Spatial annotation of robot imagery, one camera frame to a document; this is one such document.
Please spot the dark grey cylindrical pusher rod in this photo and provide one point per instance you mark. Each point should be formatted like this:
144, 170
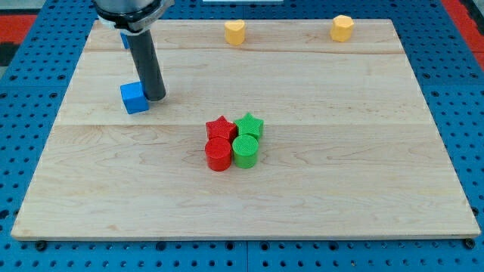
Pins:
146, 62

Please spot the blue block behind rod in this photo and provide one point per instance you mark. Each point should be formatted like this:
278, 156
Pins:
124, 41

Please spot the blue cube block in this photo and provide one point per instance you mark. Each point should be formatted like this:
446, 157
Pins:
133, 98

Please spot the yellow heart block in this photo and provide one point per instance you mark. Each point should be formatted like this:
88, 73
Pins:
235, 31

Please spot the red star block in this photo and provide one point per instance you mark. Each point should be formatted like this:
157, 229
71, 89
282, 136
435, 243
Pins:
221, 128

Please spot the red cylinder block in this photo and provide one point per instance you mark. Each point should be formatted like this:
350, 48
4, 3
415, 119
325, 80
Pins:
218, 154

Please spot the green star block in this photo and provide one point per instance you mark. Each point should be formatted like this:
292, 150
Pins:
250, 125

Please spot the green cylinder block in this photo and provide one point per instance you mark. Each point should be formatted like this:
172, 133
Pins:
245, 149

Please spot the wooden board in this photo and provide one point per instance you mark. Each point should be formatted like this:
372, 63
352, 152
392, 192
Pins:
288, 136

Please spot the yellow hexagon block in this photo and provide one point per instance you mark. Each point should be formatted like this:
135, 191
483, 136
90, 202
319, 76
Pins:
341, 29

